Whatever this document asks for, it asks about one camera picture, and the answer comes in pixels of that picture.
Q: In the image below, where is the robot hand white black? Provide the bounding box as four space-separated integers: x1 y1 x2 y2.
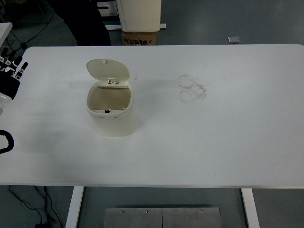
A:
0 47 29 115

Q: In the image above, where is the cream trash bin with lid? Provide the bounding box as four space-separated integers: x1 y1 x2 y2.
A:
85 58 136 137

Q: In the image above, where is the large cream plastic bin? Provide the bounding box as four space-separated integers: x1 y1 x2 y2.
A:
115 0 162 32

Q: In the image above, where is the small white side table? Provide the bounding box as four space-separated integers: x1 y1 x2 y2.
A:
0 22 13 47

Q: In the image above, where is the cardboard box with black print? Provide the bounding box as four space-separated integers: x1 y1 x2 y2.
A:
121 31 157 46

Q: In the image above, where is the white table leg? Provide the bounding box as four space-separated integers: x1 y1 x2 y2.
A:
65 187 85 228
241 188 261 228

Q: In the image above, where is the grey metal plate with screws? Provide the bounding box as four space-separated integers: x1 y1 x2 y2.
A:
104 207 223 228

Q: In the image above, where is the thin black cable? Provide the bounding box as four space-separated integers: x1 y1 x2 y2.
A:
21 10 57 48

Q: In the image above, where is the white metal frame foot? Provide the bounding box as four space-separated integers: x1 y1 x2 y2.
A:
104 22 167 31

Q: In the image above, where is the black floor cable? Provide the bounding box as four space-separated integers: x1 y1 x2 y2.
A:
34 186 64 228
8 185 47 225

